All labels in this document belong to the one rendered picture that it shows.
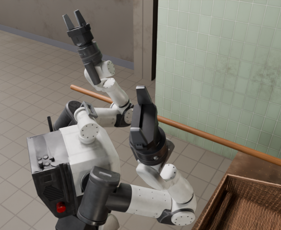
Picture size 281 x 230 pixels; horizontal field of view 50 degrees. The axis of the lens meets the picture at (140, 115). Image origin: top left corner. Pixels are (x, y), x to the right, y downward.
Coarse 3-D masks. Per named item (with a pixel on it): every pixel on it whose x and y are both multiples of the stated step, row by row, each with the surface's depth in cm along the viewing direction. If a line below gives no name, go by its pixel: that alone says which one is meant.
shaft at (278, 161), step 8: (72, 88) 181; (80, 88) 179; (96, 96) 173; (104, 96) 171; (160, 120) 154; (168, 120) 152; (184, 128) 147; (192, 128) 146; (200, 136) 144; (208, 136) 142; (216, 136) 141; (224, 144) 138; (232, 144) 136; (248, 152) 133; (256, 152) 132; (264, 160) 131; (272, 160) 128; (280, 160) 127
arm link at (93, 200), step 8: (88, 184) 92; (120, 184) 95; (128, 184) 97; (88, 192) 91; (96, 192) 90; (104, 192) 90; (112, 192) 92; (120, 192) 93; (128, 192) 94; (88, 200) 91; (96, 200) 90; (104, 200) 90; (112, 200) 91; (120, 200) 92; (128, 200) 93; (80, 208) 93; (88, 208) 90; (96, 208) 90; (104, 208) 91; (112, 208) 92; (120, 208) 93; (128, 208) 93; (88, 216) 91; (96, 216) 91; (104, 216) 93
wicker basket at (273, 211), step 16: (224, 192) 192; (240, 192) 187; (256, 192) 180; (272, 192) 173; (208, 208) 164; (224, 208) 182; (240, 208) 182; (256, 208) 182; (272, 208) 179; (208, 224) 173; (224, 224) 173; (240, 224) 173; (256, 224) 173; (272, 224) 173
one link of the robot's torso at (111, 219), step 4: (108, 216) 128; (112, 216) 131; (108, 220) 128; (112, 220) 132; (116, 220) 136; (104, 224) 126; (108, 224) 129; (112, 224) 133; (116, 224) 137; (100, 228) 127; (104, 228) 128; (108, 228) 131; (112, 228) 134; (116, 228) 141
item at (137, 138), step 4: (132, 128) 61; (136, 128) 61; (132, 132) 61; (136, 132) 60; (140, 132) 61; (132, 136) 62; (136, 136) 62; (140, 136) 62; (144, 136) 63; (132, 140) 64; (136, 140) 63; (140, 140) 63; (144, 140) 63; (136, 144) 64; (140, 144) 64; (144, 144) 65; (140, 148) 65
